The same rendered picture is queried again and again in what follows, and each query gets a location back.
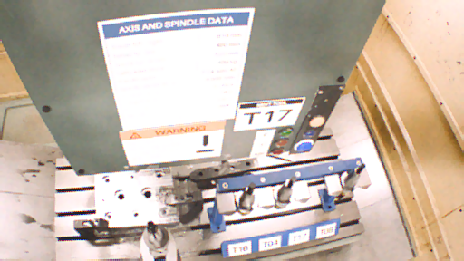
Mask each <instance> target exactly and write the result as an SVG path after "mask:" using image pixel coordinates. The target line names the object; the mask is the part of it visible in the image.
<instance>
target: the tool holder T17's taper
mask: <svg viewBox="0 0 464 261"><path fill-rule="evenodd" d="M154 224H155V223H154ZM155 226H156V230H155V232H150V231H149V228H148V227H147V239H148V241H149V243H150V244H152V245H153V246H158V245H160V244H163V241H164V239H165V234H164V232H163V231H162V230H161V229H160V228H159V227H158V225H156V224H155Z"/></svg>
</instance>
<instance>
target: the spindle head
mask: <svg viewBox="0 0 464 261"><path fill-rule="evenodd" d="M385 3H386V0H0V41H1V42H2V44H3V46H4V48H5V50H6V51H7V54H8V56H9V57H10V60H11V62H12V64H13V66H14V68H15V70H16V72H17V73H18V75H19V77H20V79H21V81H22V83H23V85H24V87H25V89H26V91H27V92H28V94H29V96H30V98H31V99H32V101H33V104H34V106H35V107H36V109H37V110H38V112H39V115H41V118H42V119H43V121H44V124H45V125H46V127H47V128H48V129H49V131H50V133H51V134H52V136H53V139H54V140H55V142H56V143H57V144H58V147H59V148H60V150H61V151H62V153H63V155H64V157H65V158H66V160H67V161H68V162H69V163H70V166H71V167H72V169H73V171H74V172H75V173H76V175H77V176H90V175H95V174H96V175H101V174H106V173H119V172H124V171H137V170H144V169H155V168H157V169H163V168H169V167H177V166H184V165H190V164H198V163H205V162H212V161H213V162H219V161H226V160H240V159H244V158H247V157H249V155H250V152H251V150H252V146H253V143H254V140H255V136H256V132H257V131H269V130H275V135H274V137H273V139H272V141H271V144H270V147H269V149H268V151H267V152H266V155H268V154H270V151H271V150H273V149H274V148H276V146H275V141H276V140H278V139H281V137H279V136H278V132H279V131H280V130H282V129H283V128H287V127H289V128H292V129H293V130H294V132H293V133H292V134H291V135H290V136H288V137H286V138H288V139H289V142H288V143H287V144H286V145H285V146H283V148H284V149H285V151H284V152H289V150H290V149H291V147H292V145H293V143H294V141H295V138H296V136H297V134H298V132H299V131H300V129H301V127H302V125H303V123H304V121H305V118H306V116H307V115H306V114H307V112H308V110H309V108H310V106H311V104H312V102H313V100H314V98H315V95H316V93H317V90H318V89H319V87H320V86H325V85H328V86H334V85H343V84H346V83H347V80H348V79H349V77H350V75H351V73H352V71H353V67H354V66H355V65H356V62H358V60H359V57H360V56H361V53H362V51H363V48H364V46H365V45H366V43H367V41H368V39H369V37H370V35H371V33H372V30H373V28H374V26H375V24H376V22H377V20H378V18H379V16H380V14H381V12H382V9H383V7H384V6H385ZM235 8H250V9H255V10H254V14H253V19H252V24H251V27H250V36H249V41H248V45H247V50H246V59H245V63H244V68H243V73H242V78H241V83H240V87H239V92H238V97H237V107H236V112H235V117H234V118H233V119H224V120H216V121H226V122H225V128H224V134H223V140H222V146H221V152H220V155H217V156H209V157H202V158H195V159H181V160H173V161H166V162H160V163H146V164H139V165H133V166H131V165H130V163H129V160H128V157H127V154H126V151H125V149H124V147H123V144H122V142H121V135H120V132H122V131H135V130H144V129H152V128H159V127H168V126H177V125H184V124H193V123H201V122H211V121H199V122H190V123H182V124H174V125H165V126H157V127H149V128H141V129H134V130H123V127H122V124H121V117H120V114H119V111H118V108H117V105H116V104H117V102H116V101H115V97H114V94H113V89H112V87H111V78H110V76H109V71H108V69H107V63H106V61H105V55H104V50H103V48H102V39H101V36H100V31H99V26H98V23H99V22H104V21H109V20H118V19H122V18H130V17H140V16H143V15H157V14H172V13H176V12H195V11H202V10H215V9H235ZM296 97H305V98H304V103H303V105H302V108H301V110H300V111H299V113H298V115H297V118H296V120H295V123H294V124H290V125H283V126H275V127H267V128H259V129H250V130H235V131H234V126H235V121H236V116H237V108H238V103H239V102H259V101H268V100H277V99H287V98H296Z"/></svg>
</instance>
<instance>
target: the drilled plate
mask: <svg viewBox="0 0 464 261"><path fill-rule="evenodd" d="M153 173H154V174H153ZM165 173H166V174H165ZM110 174H111V175H110ZM121 174H122V175H121ZM136 174H137V175H136ZM163 174H165V175H163ZM103 175H105V177H104V176H103ZM153 175H154V176H153ZM110 176H111V177H110ZM162 176H163V177H162ZM155 177H156V178H155ZM160 177H161V179H160ZM94 180H95V197H96V218H105V219H107V220H108V221H109V220H110V218H111V219H112V221H111V220H110V221H109V226H107V227H106V228H98V230H100V231H101V232H106V231H109V232H111V231H115V230H116V231H121V230H130V229H133V230H134V229H139V228H142V229H145V228H147V226H148V225H147V224H148V222H149V220H152V221H153V222H154V223H155V224H156V225H161V226H163V227H170V226H175V225H179V216H178V214H177V208H176V205H172V206H171V205H168V207H167V206H166V205H167V204H166V201H164V202H165V203H164V205H165V206H163V203H162V200H163V197H165V198H166V197H168V196H170V195H174V194H175V193H174V185H173V182H172V177H171V170H170V167H169V168H163V169H157V168H155V169H144V170H141V171H140V174H139V173H138V172H134V171H124V172H119V173H106V174H101V175H96V174H95V175H94ZM124 180H125V181H127V182H125V181H124ZM110 181H112V183H111V182H110ZM103 183H104V184H103ZM154 183H155V184H154ZM108 184H110V185H109V186H108ZM115 189H116V191H115ZM119 189H120V190H119ZM124 189H125V190H126V191H127V192H126V191H125V190H124ZM154 189H155V190H154ZM165 190H166V191H165ZM154 191H155V193H154ZM167 191H168V192H167ZM165 192H166V194H165ZM103 193H104V196H103ZM113 193H116V194H113ZM160 193H161V195H160ZM163 194H165V195H164V196H163ZM128 195H129V198H128ZM147 195H151V197H150V198H145V197H146V196H147ZM153 195H154V196H153ZM155 196H156V197H155ZM122 197H124V200H123V201H120V198H122ZM115 199H116V201H117V202H116V201H113V200H115ZM126 199H127V201H125V200H126ZM148 199H149V201H148ZM153 199H154V200H153ZM158 199H159V200H158ZM161 199H162V200H161ZM104 200H105V201H106V202H105V201H104ZM165 200H166V199H165ZM103 201H104V202H103ZM124 201H125V202H124ZM100 202H101V203H100ZM120 202H121V203H120ZM122 202H123V203H122ZM114 203H115V204H116V205H115V204H114ZM118 203H119V204H118ZM144 203H145V204H144ZM155 203H156V204H155ZM161 203H162V204H161ZM160 205H161V207H160ZM104 206H105V207H104ZM157 207H159V209H157ZM108 208H109V209H110V210H109V212H108V211H107V212H106V210H107V209H108ZM135 208H136V209H135ZM168 208H169V209H168ZM115 209H116V210H117V211H118V212H116V210H115ZM130 209H131V210H130ZM112 211H113V212H112ZM129 211H130V212H129ZM158 212H159V214H158ZM104 213H106V214H104ZM112 213H113V214H112ZM124 213H125V214H126V215H125V214H124ZM163 213H166V214H165V215H163ZM116 214H117V215H116ZM102 215H104V216H102ZM123 215H124V216H123ZM112 216H115V217H112ZM137 216H138V217H139V218H137ZM121 218H123V219H121ZM124 218H125V219H124Z"/></svg>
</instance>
